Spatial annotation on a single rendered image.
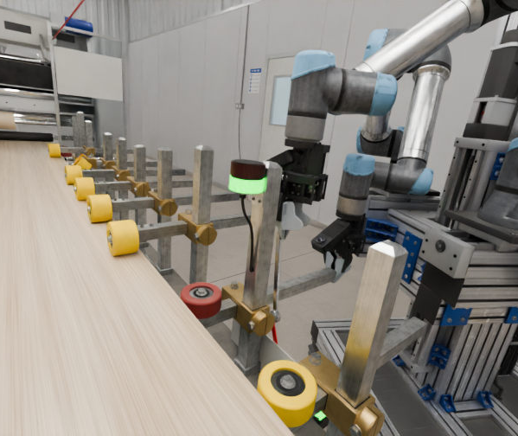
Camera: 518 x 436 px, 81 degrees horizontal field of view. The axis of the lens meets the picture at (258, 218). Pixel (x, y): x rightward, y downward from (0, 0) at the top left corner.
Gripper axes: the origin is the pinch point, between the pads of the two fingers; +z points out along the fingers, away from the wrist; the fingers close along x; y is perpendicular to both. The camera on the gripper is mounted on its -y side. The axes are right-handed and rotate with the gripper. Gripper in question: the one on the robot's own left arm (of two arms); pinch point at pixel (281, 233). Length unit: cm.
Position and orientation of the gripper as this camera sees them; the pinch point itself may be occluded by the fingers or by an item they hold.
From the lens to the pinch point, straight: 66.7
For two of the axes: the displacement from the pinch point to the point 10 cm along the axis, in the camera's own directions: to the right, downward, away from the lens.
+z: -1.0, 9.5, 3.0
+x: 5.3, -2.1, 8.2
